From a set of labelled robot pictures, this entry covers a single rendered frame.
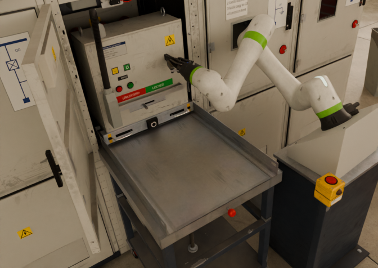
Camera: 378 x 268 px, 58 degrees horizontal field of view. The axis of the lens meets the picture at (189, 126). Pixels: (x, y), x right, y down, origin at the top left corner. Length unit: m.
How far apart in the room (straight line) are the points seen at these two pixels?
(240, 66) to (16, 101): 0.97
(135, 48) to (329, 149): 0.99
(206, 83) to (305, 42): 1.14
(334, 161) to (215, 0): 0.96
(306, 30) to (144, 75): 1.14
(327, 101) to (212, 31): 0.67
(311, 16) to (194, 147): 1.17
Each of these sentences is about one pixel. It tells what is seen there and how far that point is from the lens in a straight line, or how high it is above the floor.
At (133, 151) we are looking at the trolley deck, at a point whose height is 0.85.
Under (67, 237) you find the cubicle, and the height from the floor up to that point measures 0.38.
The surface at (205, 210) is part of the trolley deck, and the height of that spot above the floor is 0.85.
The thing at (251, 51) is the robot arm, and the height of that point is 1.28.
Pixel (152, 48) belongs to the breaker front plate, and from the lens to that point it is 1.69.
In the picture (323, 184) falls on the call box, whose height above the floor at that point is 0.90.
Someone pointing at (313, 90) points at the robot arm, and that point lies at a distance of 1.71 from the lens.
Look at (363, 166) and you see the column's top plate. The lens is 1.84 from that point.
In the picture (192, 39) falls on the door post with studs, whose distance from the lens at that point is 1.80.
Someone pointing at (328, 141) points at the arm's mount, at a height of 0.96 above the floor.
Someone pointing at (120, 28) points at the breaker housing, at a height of 1.39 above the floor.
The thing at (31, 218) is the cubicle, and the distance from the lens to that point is 1.92.
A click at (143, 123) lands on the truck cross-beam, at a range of 1.81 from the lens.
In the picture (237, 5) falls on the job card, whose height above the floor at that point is 1.39.
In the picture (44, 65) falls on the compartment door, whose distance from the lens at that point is 1.10.
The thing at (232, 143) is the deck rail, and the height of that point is 0.85.
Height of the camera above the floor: 1.88
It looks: 34 degrees down
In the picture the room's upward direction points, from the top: 5 degrees counter-clockwise
